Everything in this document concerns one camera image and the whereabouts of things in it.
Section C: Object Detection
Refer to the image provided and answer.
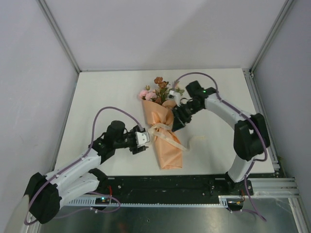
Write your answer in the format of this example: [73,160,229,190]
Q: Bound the brown orange fake flower stem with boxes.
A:
[154,77,170,105]

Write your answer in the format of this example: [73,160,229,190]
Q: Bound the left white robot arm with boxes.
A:
[25,120,150,224]

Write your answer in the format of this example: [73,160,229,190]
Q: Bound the pink fake flower stem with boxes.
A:
[138,85,157,101]

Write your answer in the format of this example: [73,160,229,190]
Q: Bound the orange beige wrapping paper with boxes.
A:
[142,100,183,169]

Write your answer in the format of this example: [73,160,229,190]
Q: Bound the aluminium frame profile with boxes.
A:
[250,178,300,198]

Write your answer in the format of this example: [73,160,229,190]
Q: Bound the cream ribbon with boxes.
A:
[147,122,207,152]

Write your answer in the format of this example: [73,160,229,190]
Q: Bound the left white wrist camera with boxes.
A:
[135,125,151,147]

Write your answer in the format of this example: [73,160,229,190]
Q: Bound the grey cable duct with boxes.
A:
[65,195,230,209]

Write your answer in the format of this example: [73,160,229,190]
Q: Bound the white fake flower stem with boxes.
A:
[170,80,185,96]

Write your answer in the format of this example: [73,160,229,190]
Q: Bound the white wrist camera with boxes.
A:
[135,125,151,147]
[168,90,181,106]

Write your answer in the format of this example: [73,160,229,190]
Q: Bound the right aluminium corner post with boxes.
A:
[249,0,296,73]

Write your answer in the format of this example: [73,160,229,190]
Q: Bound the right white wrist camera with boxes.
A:
[168,90,181,106]

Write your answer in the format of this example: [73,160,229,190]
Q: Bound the aluminium corner post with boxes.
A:
[249,0,296,73]
[36,0,81,74]

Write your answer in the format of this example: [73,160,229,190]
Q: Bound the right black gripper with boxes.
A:
[171,101,203,133]

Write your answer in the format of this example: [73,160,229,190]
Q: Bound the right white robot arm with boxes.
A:
[172,81,271,195]

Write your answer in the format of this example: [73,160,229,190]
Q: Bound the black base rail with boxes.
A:
[96,175,254,205]

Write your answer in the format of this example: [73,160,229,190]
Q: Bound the left aluminium corner post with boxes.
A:
[36,0,81,74]

